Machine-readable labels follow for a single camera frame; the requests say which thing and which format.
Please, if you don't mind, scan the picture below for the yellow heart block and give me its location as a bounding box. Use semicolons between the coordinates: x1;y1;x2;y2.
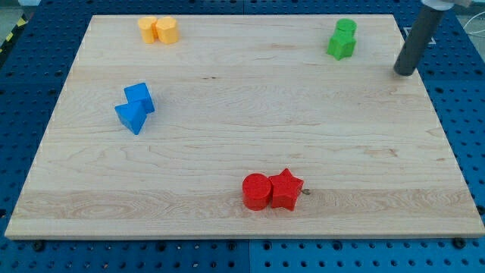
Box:
137;16;158;44

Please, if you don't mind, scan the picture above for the red cylinder block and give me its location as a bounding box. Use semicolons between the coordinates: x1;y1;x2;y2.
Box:
242;173;272;211

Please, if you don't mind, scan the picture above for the green star block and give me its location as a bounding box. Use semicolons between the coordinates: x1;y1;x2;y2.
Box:
327;31;356;60

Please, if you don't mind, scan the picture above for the white cable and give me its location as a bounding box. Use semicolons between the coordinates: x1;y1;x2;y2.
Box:
462;10;485;38

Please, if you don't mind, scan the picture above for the blue cube block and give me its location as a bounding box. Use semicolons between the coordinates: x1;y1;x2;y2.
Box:
124;83;155;114

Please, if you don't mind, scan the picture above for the green cylinder block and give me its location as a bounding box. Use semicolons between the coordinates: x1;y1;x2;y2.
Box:
335;18;357;37

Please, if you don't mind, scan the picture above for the red star block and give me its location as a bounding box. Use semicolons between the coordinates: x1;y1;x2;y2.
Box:
268;168;304;211

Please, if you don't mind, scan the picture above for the light wooden board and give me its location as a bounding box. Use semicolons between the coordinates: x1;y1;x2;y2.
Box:
5;14;484;240

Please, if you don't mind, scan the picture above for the blue triangle block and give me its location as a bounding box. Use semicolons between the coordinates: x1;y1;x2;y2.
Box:
114;102;147;135

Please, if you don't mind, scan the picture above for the yellow hexagon block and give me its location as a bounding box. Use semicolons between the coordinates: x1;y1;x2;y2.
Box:
155;17;180;44

